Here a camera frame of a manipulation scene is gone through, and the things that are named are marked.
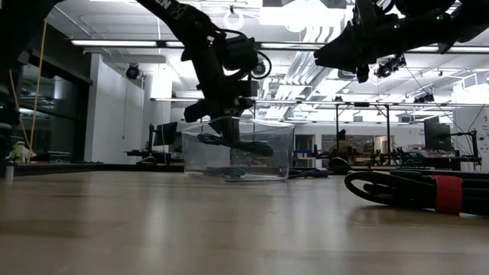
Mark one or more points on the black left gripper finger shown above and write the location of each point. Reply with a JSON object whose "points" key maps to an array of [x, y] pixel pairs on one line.
{"points": [[235, 131], [225, 131]]}

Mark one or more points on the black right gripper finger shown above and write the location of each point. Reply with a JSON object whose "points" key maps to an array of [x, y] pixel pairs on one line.
{"points": [[344, 36], [336, 57]]}

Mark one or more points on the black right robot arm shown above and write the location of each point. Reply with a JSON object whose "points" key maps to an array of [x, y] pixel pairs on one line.
{"points": [[439, 23]]}

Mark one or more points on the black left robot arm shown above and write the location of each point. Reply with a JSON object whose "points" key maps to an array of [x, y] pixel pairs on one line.
{"points": [[198, 42]]}

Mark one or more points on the black monitor on arm mount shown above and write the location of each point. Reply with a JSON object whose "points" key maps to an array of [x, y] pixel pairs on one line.
{"points": [[437, 136]]}

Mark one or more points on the black ceiling track light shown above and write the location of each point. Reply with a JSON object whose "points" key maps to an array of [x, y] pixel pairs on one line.
{"points": [[389, 65], [424, 98]]}

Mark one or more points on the clear plastic container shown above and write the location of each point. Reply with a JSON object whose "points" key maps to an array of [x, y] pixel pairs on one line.
{"points": [[267, 164]]}

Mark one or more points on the black computer monitor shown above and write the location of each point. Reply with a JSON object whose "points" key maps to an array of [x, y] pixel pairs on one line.
{"points": [[165, 133]]}

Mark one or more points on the seated person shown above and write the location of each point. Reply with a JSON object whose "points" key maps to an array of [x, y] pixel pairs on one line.
{"points": [[342, 147]]}

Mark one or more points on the yellow-green small object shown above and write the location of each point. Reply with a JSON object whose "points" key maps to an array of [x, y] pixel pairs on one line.
{"points": [[18, 151]]}

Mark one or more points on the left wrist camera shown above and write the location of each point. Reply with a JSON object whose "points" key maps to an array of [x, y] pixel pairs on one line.
{"points": [[240, 53]]}

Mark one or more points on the black background gantry frame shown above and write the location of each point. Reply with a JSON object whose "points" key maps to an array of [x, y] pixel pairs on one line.
{"points": [[387, 130]]}

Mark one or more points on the black round ceiling camera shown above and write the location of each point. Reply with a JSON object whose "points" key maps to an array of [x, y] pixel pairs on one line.
{"points": [[132, 72]]}

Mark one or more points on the black metal table frame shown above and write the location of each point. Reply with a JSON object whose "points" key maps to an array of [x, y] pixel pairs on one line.
{"points": [[76, 168]]}

